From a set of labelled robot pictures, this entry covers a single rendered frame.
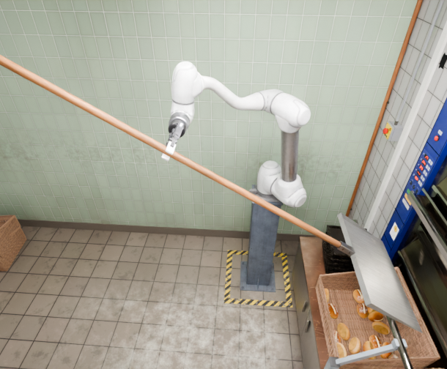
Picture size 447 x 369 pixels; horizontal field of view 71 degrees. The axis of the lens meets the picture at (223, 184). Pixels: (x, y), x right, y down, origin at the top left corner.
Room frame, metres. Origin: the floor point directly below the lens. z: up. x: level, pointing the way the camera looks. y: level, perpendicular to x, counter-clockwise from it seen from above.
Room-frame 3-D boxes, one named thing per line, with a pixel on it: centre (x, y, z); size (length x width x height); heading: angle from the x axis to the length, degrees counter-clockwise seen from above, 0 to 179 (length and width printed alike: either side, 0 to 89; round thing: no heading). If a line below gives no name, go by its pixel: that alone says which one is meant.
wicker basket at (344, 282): (0.98, -0.86, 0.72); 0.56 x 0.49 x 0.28; 177
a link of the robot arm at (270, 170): (1.76, -0.33, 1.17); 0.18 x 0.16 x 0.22; 35
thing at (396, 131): (1.89, -1.14, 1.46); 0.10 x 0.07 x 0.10; 176
